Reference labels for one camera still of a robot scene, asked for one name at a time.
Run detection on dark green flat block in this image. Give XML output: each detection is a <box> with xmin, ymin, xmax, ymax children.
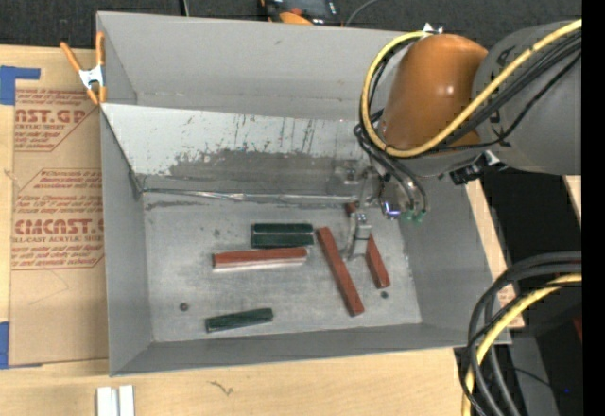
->
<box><xmin>252</xmin><ymin>222</ymin><xmax>314</xmax><ymax>236</ymax></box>
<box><xmin>204</xmin><ymin>307</ymin><xmax>275</xmax><ymax>335</ymax></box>
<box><xmin>250</xmin><ymin>234</ymin><xmax>316</xmax><ymax>250</ymax></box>

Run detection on black cylinder on white bracket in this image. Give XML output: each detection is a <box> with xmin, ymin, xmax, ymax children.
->
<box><xmin>448</xmin><ymin>152</ymin><xmax>500</xmax><ymax>187</ymax></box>

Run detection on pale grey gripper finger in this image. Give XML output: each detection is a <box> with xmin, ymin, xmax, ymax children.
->
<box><xmin>346</xmin><ymin>212</ymin><xmax>375</xmax><ymax>262</ymax></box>
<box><xmin>328</xmin><ymin>161</ymin><xmax>363</xmax><ymax>198</ymax></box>

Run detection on brown cardboard board red print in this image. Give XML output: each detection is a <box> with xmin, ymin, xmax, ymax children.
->
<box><xmin>0</xmin><ymin>44</ymin><xmax>111</xmax><ymax>369</ymax></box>

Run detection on red-brown flat block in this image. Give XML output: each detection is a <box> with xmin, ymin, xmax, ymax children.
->
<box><xmin>212</xmin><ymin>247</ymin><xmax>310</xmax><ymax>272</ymax></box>
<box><xmin>315</xmin><ymin>226</ymin><xmax>366</xmax><ymax>318</ymax></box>
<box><xmin>343</xmin><ymin>200</ymin><xmax>392</xmax><ymax>290</ymax></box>

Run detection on grey metal bin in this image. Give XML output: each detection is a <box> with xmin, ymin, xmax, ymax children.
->
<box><xmin>95</xmin><ymin>10</ymin><xmax>514</xmax><ymax>377</ymax></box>

